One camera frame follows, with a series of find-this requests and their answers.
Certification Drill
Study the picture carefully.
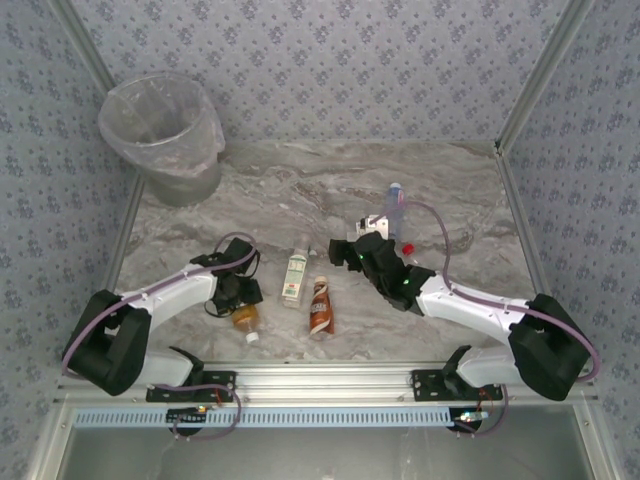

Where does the amber tea bottle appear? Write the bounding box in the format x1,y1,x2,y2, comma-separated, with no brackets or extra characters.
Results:
230,302,262,345

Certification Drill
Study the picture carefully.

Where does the clear bottle large green-white label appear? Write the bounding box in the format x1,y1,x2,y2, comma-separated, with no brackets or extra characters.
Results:
278,243,312,309

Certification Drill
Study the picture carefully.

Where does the clear bottle blue cap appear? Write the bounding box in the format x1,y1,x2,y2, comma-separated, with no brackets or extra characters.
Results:
384,182,407,241

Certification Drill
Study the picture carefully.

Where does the grey waste bin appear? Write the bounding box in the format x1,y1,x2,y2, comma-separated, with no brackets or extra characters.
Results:
97,72,226,207

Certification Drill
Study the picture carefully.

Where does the clear plastic bin liner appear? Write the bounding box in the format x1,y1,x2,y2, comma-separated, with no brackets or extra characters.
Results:
97,72,226,176

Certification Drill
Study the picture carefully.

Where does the brown chocolate drink bottle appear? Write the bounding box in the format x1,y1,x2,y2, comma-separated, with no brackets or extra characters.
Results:
308,274,336,342

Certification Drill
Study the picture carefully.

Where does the small black circuit board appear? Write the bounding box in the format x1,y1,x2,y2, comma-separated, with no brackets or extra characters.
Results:
449,407,490,427
166,406,209,424

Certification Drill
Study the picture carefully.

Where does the grey metal lower panel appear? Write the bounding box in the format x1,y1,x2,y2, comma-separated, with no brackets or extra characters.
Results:
27,403,617,480

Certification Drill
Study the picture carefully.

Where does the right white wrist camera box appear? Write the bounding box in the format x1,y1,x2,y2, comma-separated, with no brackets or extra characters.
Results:
364,213,390,240

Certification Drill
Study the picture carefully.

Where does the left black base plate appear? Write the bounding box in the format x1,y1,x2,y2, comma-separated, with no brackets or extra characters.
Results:
145,370,237,403

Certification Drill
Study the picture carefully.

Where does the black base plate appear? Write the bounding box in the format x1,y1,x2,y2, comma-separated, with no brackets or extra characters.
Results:
145,370,237,403
410,369,504,403

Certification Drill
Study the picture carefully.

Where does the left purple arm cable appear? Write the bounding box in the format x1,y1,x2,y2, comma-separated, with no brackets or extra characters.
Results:
60,231,243,442

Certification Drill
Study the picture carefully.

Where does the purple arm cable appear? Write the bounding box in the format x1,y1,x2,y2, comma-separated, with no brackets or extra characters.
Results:
60,231,243,442
382,200,600,440

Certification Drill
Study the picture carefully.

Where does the aluminium mounting rail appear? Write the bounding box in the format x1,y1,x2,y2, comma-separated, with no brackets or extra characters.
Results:
53,363,600,404

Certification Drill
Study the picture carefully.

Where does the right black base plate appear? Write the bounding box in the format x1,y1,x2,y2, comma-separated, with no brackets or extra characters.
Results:
410,369,504,403

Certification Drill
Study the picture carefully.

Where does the slotted pale cable duct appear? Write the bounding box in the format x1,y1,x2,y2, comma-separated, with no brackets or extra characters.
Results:
73,406,490,430

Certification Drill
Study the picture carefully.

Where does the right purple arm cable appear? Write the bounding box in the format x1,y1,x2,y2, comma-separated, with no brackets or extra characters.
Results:
382,200,600,440

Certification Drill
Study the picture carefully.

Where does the aluminium corner post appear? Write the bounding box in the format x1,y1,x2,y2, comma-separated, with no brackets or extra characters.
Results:
492,0,597,154
49,0,117,96

